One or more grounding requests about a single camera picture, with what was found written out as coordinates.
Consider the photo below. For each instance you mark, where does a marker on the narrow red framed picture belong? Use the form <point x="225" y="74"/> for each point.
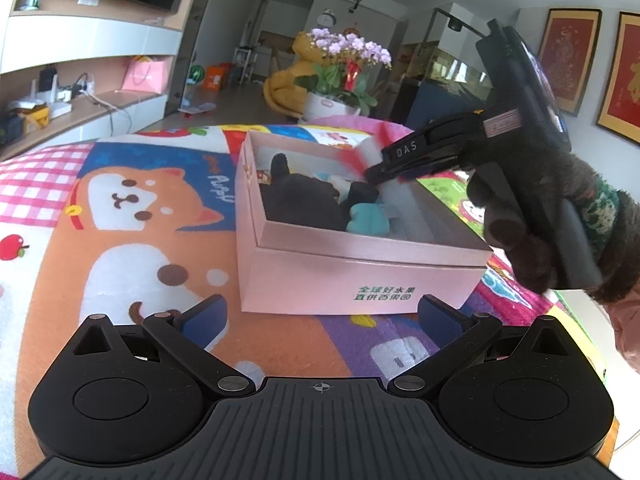
<point x="567" y="60"/>

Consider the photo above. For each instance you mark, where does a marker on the glass fish tank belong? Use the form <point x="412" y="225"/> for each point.
<point x="440" y="60"/>

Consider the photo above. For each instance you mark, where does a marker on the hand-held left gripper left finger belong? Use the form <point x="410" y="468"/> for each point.
<point x="205" y="317"/>

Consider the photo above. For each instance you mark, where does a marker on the white wall shelf cabinet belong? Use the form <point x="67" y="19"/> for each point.
<point x="90" y="35"/>

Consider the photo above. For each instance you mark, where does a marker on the pink gift bag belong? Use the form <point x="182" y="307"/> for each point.
<point x="145" y="75"/>

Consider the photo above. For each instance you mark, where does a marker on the yellow object on shelf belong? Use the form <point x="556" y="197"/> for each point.
<point x="34" y="119"/>

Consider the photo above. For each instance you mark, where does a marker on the small skateboard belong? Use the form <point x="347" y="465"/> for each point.
<point x="196" y="111"/>

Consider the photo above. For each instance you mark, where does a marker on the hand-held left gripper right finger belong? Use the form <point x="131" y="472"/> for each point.
<point x="442" y="317"/>

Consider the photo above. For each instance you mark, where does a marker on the person's right hand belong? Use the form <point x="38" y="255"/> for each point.
<point x="505" y="230"/>

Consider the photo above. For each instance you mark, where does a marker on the person's right forearm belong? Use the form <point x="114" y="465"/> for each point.
<point x="627" y="320"/>

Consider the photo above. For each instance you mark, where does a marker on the round wall clock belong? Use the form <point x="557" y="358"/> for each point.
<point x="327" y="18"/>

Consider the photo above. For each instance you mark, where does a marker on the yellow plush bear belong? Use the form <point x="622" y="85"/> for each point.
<point x="285" y="87"/>

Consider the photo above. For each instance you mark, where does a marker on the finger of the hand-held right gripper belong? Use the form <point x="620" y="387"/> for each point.
<point x="420" y="145"/>
<point x="410" y="170"/>

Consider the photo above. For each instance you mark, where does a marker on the potted pink orchid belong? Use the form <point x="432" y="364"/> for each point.
<point x="340" y="75"/>

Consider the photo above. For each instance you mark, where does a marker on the teal soft toy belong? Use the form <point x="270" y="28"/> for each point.
<point x="367" y="219"/>

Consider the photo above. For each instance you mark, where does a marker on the black fluffy plush toy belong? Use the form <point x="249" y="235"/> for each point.
<point x="300" y="200"/>

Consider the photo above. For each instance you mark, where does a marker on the colourful printed blanket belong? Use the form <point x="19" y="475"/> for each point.
<point x="125" y="240"/>

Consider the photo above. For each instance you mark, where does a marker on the white devices on shelf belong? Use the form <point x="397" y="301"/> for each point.
<point x="55" y="95"/>

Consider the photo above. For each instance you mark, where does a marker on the wide red framed picture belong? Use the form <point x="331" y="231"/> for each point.
<point x="622" y="85"/>

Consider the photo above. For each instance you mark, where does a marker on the orange bag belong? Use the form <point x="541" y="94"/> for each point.
<point x="217" y="78"/>

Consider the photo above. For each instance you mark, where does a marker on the green ball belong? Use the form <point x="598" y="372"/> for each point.
<point x="196" y="74"/>

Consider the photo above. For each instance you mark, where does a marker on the pink cardboard box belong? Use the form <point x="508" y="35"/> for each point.
<point x="350" y="270"/>

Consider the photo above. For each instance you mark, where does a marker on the red and white packet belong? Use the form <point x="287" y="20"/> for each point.
<point x="372" y="152"/>

